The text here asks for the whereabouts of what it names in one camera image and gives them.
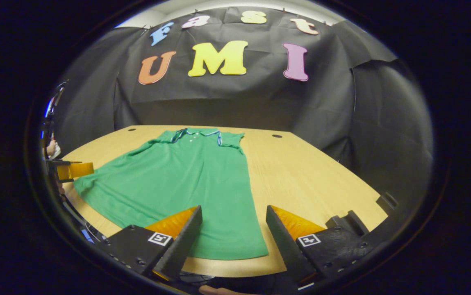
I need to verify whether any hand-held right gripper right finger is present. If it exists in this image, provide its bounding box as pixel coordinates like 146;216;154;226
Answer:
266;205;377;288

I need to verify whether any black block object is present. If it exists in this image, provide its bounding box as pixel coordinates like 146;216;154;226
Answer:
376;192;400;212

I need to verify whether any bright white display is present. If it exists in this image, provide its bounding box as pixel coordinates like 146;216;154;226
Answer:
43;95;57;120

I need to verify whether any white container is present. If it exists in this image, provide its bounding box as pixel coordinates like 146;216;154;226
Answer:
46;138;62;160

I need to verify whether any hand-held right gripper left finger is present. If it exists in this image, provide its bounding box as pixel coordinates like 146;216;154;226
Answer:
95;206;203;286

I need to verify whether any green T-shirt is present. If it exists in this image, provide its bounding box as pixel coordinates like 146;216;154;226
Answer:
73;128;269;261

